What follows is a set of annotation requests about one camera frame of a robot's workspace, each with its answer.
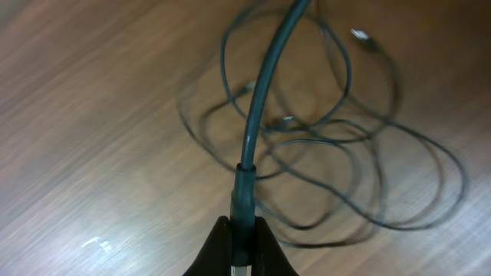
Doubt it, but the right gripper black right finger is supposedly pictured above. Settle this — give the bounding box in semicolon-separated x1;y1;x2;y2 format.
251;216;298;276

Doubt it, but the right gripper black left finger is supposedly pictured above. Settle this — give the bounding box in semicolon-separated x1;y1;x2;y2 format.
183;216;232;276

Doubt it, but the black USB cable long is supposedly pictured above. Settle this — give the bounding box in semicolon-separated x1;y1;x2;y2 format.
230;0;310;267

